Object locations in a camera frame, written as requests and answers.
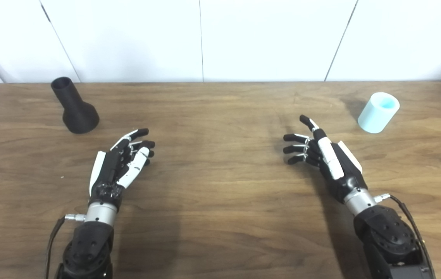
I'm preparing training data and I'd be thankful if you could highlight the white and black left hand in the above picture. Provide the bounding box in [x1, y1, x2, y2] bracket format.
[89, 128, 156, 212]

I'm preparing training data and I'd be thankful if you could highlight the white and black right hand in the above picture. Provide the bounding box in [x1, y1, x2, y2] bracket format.
[283, 114, 369, 204]

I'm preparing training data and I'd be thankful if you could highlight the black flared nozzle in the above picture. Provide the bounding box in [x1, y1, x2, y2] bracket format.
[51, 76, 100, 134]

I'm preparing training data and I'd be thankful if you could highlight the light blue cylinder cup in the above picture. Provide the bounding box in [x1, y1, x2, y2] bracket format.
[357, 92, 400, 134]

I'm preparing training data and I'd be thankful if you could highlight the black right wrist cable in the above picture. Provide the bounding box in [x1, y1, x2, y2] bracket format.
[374, 193, 437, 279]

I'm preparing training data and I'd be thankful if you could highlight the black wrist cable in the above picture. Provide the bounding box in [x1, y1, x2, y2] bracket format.
[374, 193, 437, 279]
[45, 213, 86, 279]

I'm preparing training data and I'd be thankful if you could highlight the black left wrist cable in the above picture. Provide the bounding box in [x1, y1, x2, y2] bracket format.
[45, 213, 86, 279]

